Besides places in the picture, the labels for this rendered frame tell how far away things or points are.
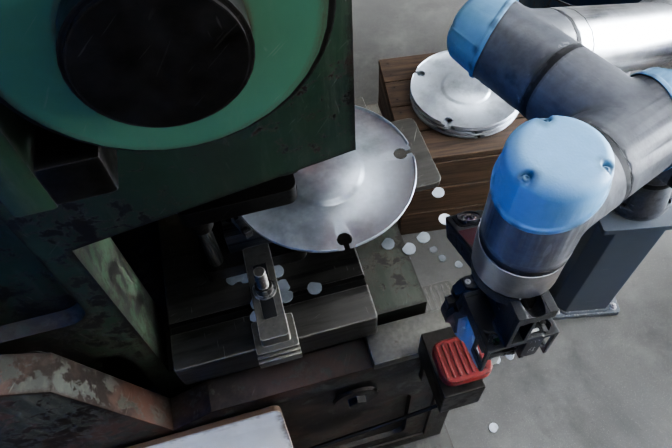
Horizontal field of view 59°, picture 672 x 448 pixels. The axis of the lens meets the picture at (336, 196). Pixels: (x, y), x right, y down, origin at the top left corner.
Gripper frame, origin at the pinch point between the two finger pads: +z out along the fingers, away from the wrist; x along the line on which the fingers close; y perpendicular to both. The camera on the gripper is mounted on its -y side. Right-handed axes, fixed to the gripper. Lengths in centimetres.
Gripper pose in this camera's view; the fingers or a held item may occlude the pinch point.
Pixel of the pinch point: (472, 330)
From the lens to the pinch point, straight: 73.5
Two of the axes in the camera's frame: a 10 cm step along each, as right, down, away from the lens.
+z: 0.4, 5.8, 8.2
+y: 2.6, 7.8, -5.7
